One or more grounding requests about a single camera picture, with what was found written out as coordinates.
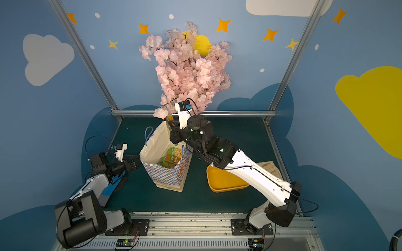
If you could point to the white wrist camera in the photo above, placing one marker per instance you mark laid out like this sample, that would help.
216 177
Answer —
119 151
184 109

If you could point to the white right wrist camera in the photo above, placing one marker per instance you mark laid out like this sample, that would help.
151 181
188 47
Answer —
184 109

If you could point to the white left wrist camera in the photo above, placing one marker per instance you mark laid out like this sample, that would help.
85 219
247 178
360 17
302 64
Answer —
119 151

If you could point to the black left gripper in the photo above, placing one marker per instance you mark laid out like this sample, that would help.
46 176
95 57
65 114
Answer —
126 164

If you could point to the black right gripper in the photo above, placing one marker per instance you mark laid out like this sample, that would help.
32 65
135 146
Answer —
175 136

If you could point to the beige cloth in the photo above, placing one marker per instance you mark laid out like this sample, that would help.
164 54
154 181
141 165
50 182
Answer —
271 168

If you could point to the green corn soup packet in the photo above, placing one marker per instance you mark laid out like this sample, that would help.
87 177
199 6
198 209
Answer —
174 155

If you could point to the left green circuit board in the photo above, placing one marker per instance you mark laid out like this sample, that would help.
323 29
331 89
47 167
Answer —
125 243

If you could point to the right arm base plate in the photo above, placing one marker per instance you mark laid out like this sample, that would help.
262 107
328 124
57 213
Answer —
239 227

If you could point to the green yellow soup packet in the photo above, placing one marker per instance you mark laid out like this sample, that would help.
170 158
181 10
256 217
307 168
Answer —
162 162

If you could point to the right green circuit board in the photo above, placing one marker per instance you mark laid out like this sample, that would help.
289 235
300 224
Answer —
256 244

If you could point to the pink cherry blossom tree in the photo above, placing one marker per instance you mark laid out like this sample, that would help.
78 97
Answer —
183 72

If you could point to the green circuit board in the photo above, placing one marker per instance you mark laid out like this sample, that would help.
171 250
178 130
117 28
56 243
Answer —
125 243
256 244

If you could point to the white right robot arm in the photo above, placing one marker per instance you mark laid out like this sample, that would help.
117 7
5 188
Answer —
282 196

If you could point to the blue checkered paper bag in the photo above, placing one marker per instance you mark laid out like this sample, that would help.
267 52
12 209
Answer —
156 147

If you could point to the yellow plastic tray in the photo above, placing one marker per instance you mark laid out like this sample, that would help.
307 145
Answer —
222 181

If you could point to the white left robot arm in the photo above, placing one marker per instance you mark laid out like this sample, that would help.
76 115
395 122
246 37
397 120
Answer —
82 217

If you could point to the blue grey work glove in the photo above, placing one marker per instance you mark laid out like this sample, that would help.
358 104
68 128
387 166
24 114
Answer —
117 183

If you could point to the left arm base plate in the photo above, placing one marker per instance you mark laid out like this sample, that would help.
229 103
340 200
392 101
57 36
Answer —
136 226

